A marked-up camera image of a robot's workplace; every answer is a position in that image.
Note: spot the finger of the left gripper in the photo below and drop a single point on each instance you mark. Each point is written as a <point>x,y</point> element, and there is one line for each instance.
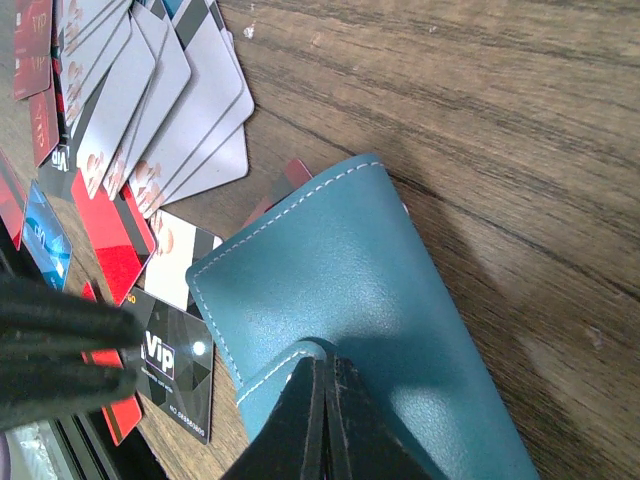
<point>37,317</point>
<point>36,387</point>

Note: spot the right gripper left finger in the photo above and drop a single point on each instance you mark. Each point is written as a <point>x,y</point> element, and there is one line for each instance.
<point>290,445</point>

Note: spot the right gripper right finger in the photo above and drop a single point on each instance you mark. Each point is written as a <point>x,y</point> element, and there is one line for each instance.
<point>358,442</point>

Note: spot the teal card holder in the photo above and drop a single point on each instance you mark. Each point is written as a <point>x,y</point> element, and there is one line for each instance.
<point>339,268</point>

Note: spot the blue card bottom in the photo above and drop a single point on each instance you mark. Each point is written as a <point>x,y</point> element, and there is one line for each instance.
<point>45,239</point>

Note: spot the dark red striped card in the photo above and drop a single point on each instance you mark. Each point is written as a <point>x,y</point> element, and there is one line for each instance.
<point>13,199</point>

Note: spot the red card in pile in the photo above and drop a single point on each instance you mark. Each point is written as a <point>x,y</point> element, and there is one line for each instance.
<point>119,235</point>

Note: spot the black VIP card pile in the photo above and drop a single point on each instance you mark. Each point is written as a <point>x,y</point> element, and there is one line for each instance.
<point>176,362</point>

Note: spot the white striped card lower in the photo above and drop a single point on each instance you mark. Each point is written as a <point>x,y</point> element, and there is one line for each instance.
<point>179,245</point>

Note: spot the black aluminium frame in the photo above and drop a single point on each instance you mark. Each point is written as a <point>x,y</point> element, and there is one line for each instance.
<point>75,446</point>

